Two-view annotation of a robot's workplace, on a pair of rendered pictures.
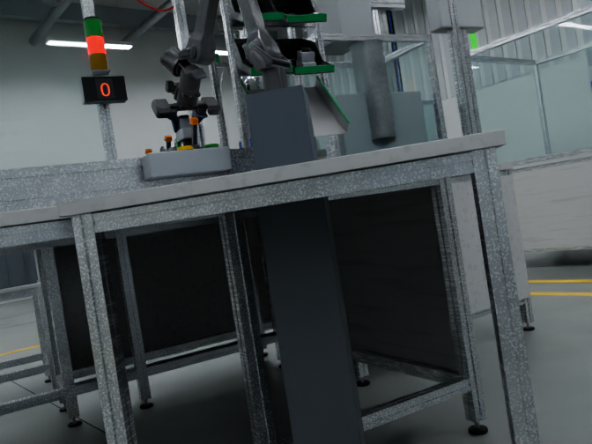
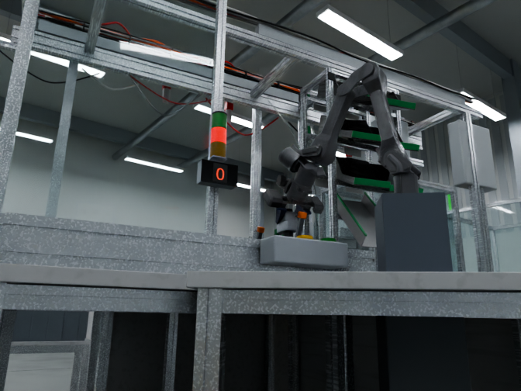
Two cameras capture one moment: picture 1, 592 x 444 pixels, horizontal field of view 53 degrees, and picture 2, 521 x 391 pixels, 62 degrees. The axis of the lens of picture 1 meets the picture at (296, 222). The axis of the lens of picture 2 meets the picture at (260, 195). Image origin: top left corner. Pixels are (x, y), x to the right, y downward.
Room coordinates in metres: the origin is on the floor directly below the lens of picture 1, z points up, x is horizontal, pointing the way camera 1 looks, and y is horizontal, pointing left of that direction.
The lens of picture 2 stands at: (0.44, 0.34, 0.78)
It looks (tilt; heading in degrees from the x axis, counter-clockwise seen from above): 16 degrees up; 1
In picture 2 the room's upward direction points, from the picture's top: 1 degrees clockwise
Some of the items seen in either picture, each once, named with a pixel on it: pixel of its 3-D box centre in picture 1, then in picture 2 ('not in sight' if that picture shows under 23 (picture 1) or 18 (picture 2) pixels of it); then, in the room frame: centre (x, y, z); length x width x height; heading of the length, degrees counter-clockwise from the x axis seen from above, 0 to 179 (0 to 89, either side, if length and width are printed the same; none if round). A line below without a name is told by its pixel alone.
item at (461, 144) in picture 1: (292, 181); (409, 292); (1.51, -0.01, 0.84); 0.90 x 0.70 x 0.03; 83
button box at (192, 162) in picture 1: (187, 163); (305, 253); (1.48, 0.25, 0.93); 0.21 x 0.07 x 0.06; 118
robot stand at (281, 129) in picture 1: (283, 135); (410, 240); (1.46, 0.00, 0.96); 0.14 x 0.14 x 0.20; 83
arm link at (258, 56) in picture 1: (270, 59); (401, 165); (1.46, 0.00, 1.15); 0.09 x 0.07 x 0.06; 145
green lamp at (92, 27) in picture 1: (93, 29); (219, 122); (1.72, 0.50, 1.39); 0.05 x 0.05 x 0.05
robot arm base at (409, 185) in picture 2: (275, 83); (405, 188); (1.46, 0.00, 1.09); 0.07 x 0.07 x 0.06; 83
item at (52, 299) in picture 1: (262, 282); (282, 376); (3.23, 0.23, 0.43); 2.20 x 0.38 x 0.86; 118
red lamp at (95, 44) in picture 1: (96, 46); (219, 136); (1.72, 0.50, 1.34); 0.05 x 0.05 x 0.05
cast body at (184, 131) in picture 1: (184, 128); (286, 221); (1.72, 0.28, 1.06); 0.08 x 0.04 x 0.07; 29
